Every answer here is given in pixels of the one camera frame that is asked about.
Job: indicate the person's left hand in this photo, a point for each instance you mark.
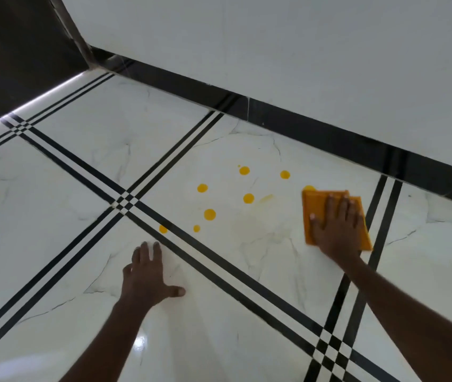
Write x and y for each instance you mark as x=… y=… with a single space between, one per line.
x=144 y=282

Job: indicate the person's right hand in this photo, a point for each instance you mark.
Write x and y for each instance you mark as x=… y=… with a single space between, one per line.
x=339 y=236

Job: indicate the person's right little finger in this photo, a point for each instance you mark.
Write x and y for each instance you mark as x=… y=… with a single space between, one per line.
x=361 y=223

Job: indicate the person's right thumb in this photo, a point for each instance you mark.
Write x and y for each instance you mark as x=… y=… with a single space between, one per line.
x=315 y=224

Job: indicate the person's left little finger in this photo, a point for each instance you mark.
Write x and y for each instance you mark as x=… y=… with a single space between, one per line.
x=127 y=270

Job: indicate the person's left thumb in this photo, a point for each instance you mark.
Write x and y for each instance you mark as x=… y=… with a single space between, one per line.
x=175 y=291

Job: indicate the person's left middle finger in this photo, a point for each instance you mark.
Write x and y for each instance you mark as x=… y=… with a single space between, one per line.
x=144 y=253

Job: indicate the person's right middle finger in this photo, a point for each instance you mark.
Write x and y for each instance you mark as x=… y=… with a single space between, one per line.
x=344 y=208

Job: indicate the orange cleaning cloth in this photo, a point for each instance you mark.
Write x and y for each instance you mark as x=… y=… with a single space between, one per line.
x=312 y=204

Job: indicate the person's right forearm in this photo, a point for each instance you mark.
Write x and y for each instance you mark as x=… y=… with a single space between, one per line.
x=409 y=318

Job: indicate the person's left forearm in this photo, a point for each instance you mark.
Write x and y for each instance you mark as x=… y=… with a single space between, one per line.
x=106 y=346

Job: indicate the group of yellow liquid drops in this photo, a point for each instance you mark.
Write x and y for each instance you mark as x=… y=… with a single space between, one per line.
x=209 y=214

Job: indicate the black skirting board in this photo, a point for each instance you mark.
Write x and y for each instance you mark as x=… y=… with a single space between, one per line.
x=329 y=133

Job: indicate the dark brown door panel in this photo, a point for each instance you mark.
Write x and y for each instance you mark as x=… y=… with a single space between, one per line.
x=15 y=47

